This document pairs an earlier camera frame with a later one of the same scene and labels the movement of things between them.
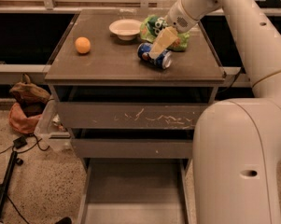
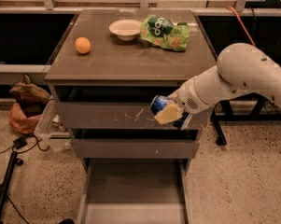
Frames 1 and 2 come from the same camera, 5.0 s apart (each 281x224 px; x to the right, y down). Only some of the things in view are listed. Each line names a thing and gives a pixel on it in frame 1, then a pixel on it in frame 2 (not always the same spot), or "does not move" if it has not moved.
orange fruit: x=82 y=45 does not move
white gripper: x=177 y=18 to x=186 y=97
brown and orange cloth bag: x=28 y=104 does not move
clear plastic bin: x=52 y=129 does not move
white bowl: x=126 y=29 does not move
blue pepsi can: x=162 y=61 to x=158 y=101
